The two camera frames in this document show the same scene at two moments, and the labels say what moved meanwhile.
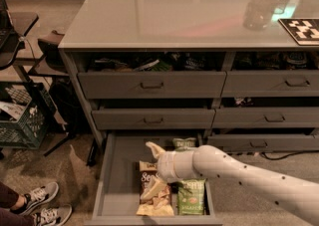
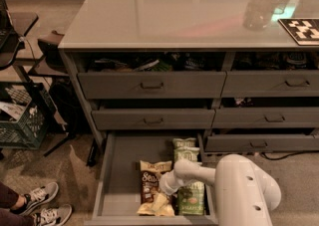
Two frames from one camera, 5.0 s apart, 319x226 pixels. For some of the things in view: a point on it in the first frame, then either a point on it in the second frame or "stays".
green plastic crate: (26, 111) stays
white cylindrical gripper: (164, 166) → (166, 183)
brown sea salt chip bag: (159, 205) stays
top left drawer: (153, 84) stays
